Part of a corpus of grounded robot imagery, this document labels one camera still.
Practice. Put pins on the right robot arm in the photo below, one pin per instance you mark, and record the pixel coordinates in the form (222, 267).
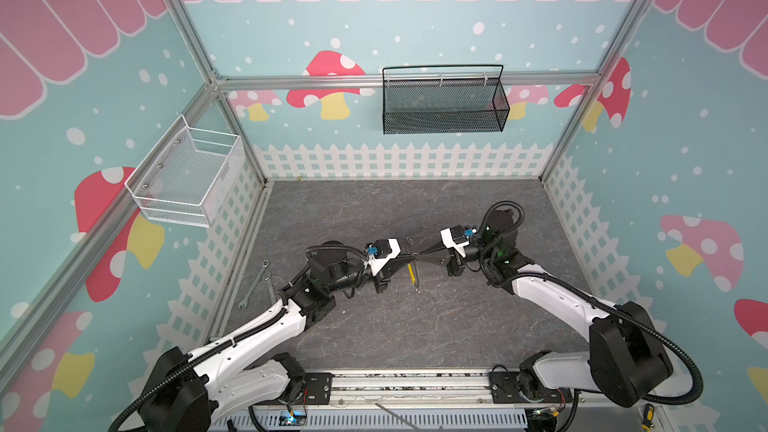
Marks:
(627, 360)

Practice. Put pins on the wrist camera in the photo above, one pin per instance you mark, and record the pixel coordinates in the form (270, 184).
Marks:
(380, 253)
(457, 238)

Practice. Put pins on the yellow key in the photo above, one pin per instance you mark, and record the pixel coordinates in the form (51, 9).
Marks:
(413, 273)

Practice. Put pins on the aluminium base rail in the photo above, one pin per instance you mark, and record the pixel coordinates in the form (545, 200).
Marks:
(408, 387)

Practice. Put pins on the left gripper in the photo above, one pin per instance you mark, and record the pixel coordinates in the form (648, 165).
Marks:
(381, 281)

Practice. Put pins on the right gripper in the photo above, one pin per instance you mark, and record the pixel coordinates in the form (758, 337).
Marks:
(450, 255)

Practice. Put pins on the silver wrench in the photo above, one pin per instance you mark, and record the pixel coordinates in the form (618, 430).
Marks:
(244, 302)

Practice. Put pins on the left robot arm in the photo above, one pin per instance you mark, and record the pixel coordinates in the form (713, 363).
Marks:
(189, 391)

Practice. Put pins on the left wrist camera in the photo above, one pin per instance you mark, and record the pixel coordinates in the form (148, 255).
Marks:
(380, 253)

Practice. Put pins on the white slotted cable duct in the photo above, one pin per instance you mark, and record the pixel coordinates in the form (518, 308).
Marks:
(394, 419)

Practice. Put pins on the white wire wall basket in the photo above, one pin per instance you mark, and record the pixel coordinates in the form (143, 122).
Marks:
(188, 175)

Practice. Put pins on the yellow handled screwdriver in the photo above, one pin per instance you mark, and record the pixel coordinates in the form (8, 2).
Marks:
(648, 417)

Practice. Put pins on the black mesh wall basket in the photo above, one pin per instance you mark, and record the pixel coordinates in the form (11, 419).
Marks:
(441, 99)

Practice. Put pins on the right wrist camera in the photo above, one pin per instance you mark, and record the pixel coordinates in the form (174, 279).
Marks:
(457, 238)

